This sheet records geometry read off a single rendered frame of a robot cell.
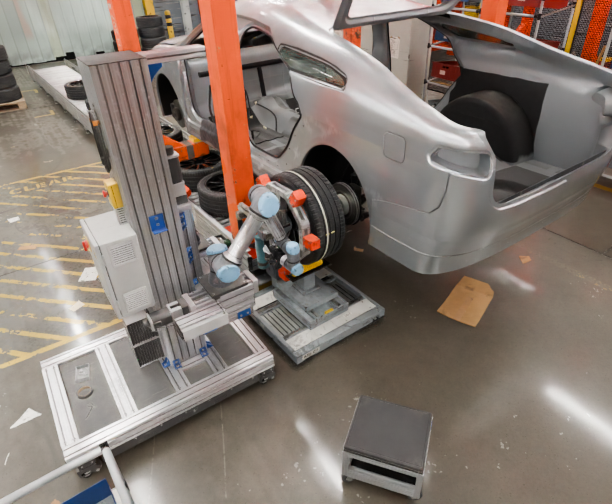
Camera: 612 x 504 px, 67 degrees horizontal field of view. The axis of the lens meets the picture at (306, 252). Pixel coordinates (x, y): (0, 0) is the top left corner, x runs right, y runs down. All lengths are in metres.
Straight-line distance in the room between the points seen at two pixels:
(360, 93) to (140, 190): 1.35
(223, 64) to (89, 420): 2.23
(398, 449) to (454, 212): 1.24
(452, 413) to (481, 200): 1.32
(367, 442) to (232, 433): 0.89
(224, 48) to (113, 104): 0.99
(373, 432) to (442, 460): 0.53
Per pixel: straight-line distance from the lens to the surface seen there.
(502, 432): 3.12
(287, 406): 3.07
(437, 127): 2.49
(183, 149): 5.24
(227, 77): 3.10
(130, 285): 2.62
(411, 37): 7.63
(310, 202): 2.90
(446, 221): 2.61
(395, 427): 2.57
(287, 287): 3.57
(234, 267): 2.44
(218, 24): 3.04
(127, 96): 2.32
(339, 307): 3.47
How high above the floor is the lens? 2.41
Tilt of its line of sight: 33 degrees down
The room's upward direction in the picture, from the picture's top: 2 degrees counter-clockwise
